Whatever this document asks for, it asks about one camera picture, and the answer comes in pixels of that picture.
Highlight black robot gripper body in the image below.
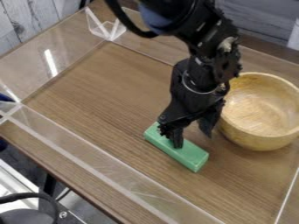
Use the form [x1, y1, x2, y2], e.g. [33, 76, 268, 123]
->
[157, 76, 226, 131]

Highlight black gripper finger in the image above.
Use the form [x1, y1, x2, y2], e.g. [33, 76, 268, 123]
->
[197, 100, 225, 137]
[166, 125, 182, 149]

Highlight green rectangular block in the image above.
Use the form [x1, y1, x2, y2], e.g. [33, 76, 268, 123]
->
[144, 122, 209, 173]

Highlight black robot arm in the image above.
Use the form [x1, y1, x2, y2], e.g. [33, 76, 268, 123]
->
[104, 0, 241, 149]

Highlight light wooden bowl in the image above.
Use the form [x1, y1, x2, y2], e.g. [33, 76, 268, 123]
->
[218, 72, 299, 151]

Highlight blue object at left edge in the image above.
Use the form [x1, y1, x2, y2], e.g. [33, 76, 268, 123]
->
[0, 93, 14, 102]

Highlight clear acrylic front wall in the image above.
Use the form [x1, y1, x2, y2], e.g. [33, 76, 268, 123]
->
[0, 87, 225, 224]

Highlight clear acrylic corner bracket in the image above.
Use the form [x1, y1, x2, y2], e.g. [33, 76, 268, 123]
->
[84, 6, 126, 43]

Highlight black cable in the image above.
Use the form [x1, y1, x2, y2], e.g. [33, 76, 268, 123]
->
[0, 192, 60, 224]

